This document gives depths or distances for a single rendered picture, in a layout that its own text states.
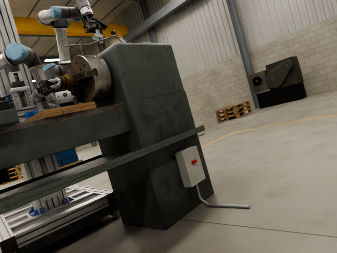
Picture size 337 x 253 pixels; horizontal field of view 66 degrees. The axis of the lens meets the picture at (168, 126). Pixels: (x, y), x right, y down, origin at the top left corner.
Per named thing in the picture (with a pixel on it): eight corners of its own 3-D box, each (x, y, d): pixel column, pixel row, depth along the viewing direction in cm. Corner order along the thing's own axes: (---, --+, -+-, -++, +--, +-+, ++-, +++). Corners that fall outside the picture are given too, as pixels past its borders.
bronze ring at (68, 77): (67, 76, 165) (53, 77, 158) (74, 72, 159) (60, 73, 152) (71, 90, 166) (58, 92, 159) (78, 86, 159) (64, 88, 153)
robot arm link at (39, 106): (56, 115, 180) (52, 100, 179) (48, 115, 169) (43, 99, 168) (46, 118, 180) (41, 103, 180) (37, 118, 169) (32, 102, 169)
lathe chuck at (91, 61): (83, 103, 186) (76, 57, 180) (110, 102, 165) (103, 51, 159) (72, 104, 179) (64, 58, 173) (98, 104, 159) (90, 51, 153)
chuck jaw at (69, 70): (81, 80, 171) (72, 68, 175) (83, 74, 168) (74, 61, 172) (65, 81, 163) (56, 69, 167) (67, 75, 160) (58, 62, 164)
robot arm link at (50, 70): (43, 83, 218) (38, 67, 217) (59, 81, 226) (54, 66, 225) (46, 79, 208) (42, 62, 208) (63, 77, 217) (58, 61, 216)
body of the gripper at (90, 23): (86, 34, 171) (78, 18, 172) (97, 34, 178) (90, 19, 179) (91, 27, 166) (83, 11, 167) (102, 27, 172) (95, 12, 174)
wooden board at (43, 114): (68, 120, 174) (66, 114, 174) (96, 108, 150) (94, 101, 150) (21, 130, 153) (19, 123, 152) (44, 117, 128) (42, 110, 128)
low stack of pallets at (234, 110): (232, 116, 1015) (229, 105, 1013) (253, 111, 958) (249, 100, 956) (216, 122, 921) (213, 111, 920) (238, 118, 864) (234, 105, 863)
